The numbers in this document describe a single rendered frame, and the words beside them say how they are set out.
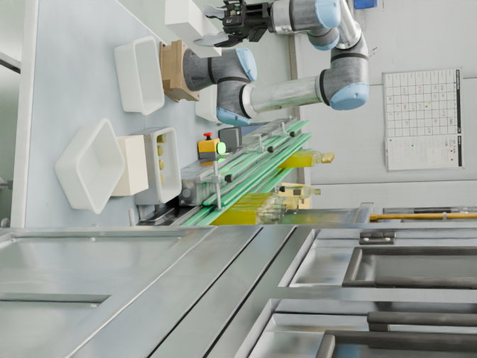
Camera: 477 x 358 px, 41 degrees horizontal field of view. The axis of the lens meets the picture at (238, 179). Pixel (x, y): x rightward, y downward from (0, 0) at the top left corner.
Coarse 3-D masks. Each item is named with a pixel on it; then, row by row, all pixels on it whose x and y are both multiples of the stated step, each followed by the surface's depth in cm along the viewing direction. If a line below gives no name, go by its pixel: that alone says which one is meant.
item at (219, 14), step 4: (204, 4) 157; (208, 4) 157; (204, 8) 159; (208, 8) 159; (212, 8) 158; (216, 8) 158; (204, 12) 161; (208, 12) 161; (212, 12) 161; (216, 12) 160; (220, 12) 159; (208, 16) 161; (212, 16) 161; (216, 16) 160; (220, 16) 160; (220, 20) 161
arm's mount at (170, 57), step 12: (168, 48) 224; (180, 48) 221; (168, 60) 222; (180, 60) 220; (168, 72) 221; (180, 72) 219; (168, 84) 222; (180, 84) 219; (168, 96) 229; (180, 96) 229; (192, 96) 229
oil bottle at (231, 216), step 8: (232, 208) 224; (240, 208) 223; (248, 208) 221; (256, 208) 220; (224, 216) 220; (232, 216) 219; (240, 216) 218; (248, 216) 218; (256, 216) 217; (264, 216) 218; (216, 224) 222; (224, 224) 221; (232, 224) 220
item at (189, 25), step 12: (168, 0) 153; (180, 0) 152; (168, 12) 152; (180, 12) 151; (192, 12) 153; (168, 24) 152; (180, 24) 152; (192, 24) 153; (204, 24) 161; (180, 36) 159; (192, 36) 159; (192, 48) 168; (204, 48) 168; (216, 48) 170
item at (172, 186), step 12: (156, 132) 197; (168, 132) 210; (156, 144) 196; (168, 144) 212; (156, 156) 196; (168, 156) 212; (156, 168) 197; (168, 168) 213; (168, 180) 214; (180, 180) 214; (168, 192) 210
